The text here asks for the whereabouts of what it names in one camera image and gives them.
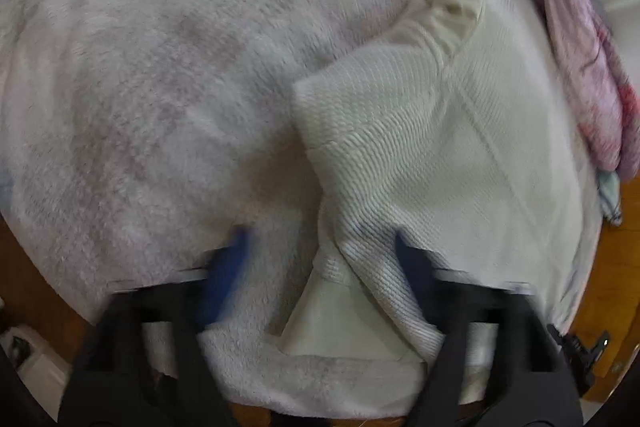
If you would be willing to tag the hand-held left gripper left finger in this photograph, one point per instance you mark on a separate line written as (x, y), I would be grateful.
(225, 272)

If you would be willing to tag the light teal cloth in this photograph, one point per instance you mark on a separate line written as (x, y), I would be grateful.
(611, 197)

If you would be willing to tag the cream knitted sweater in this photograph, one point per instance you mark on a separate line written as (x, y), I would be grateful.
(400, 167)

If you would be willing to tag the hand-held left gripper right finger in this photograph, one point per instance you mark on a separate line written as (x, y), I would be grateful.
(415, 267)

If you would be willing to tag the pink floral quilt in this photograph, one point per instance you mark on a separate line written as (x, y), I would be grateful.
(585, 57)

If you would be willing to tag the white box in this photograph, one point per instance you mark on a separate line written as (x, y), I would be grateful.
(30, 362)

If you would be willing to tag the fluffy white round rug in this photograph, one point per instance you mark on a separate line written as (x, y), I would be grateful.
(150, 107)

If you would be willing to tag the black clip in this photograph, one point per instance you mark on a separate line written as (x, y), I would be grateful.
(582, 352)

